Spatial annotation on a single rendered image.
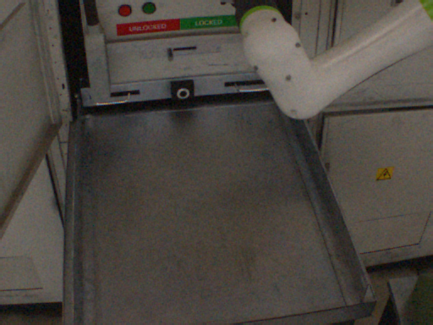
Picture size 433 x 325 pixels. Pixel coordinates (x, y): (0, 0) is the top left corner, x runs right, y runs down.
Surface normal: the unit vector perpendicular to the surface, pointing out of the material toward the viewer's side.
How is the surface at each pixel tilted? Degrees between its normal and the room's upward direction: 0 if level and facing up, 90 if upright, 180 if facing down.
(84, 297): 0
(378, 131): 90
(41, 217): 90
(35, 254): 90
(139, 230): 0
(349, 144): 90
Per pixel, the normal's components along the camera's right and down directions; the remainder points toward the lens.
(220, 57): 0.15, 0.66
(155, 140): 0.00, -0.75
